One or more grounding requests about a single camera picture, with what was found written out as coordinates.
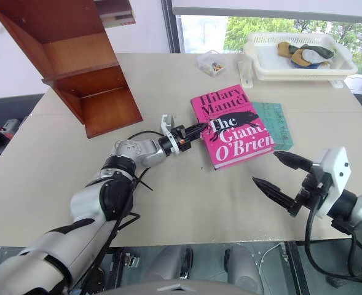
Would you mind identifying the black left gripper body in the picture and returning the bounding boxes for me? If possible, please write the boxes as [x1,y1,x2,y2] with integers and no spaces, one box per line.
[171,124,200,154]

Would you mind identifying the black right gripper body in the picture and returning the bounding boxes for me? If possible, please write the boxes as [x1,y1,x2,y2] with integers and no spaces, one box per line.
[287,167,332,218]

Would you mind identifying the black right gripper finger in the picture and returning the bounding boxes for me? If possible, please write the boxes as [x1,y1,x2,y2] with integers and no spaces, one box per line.
[251,176,296,213]
[273,151,315,173]

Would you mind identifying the pink hardcover book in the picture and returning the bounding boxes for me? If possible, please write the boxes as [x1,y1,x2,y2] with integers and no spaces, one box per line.
[190,84,276,172]

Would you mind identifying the teal paperback book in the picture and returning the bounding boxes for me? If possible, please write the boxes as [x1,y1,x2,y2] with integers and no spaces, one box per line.
[252,101,295,152]

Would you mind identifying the brown wooden bookshelf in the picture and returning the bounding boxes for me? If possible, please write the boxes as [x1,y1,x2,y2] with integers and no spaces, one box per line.
[0,0,144,140]

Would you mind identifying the clear plastic box coloured bits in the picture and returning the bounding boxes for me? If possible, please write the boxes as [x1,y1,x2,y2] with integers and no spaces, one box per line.
[196,50,230,78]

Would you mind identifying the white plastic rack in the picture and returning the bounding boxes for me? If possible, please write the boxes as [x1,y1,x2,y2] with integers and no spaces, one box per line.
[237,60,352,90]

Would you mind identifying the white plastic lattice basket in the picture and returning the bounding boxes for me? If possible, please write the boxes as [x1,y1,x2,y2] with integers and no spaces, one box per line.
[243,31,359,82]

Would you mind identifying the bundle of coloured cloths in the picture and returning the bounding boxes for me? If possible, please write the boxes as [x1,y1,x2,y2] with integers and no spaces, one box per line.
[277,41,336,69]

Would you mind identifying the stack of shelved books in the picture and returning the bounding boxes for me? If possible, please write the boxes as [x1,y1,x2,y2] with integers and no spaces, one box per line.
[93,0,137,30]

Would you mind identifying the grey window roller blind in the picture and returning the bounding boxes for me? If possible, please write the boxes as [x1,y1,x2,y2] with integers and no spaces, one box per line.
[171,6,362,25]

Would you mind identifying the grey and red device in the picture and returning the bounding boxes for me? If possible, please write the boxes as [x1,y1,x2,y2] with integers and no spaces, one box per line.
[0,119,22,140]

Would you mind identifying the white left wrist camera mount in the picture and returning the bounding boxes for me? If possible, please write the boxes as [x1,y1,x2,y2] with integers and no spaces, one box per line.
[159,114,182,155]

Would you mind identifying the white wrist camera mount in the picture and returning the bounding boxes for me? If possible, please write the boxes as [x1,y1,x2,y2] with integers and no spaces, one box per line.
[310,146,352,219]
[159,114,182,155]

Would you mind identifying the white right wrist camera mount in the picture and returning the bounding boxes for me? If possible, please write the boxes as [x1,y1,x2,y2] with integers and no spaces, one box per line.
[310,146,352,219]

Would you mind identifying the thin white cable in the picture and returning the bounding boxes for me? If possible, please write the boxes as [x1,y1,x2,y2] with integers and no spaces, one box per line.
[258,242,285,275]

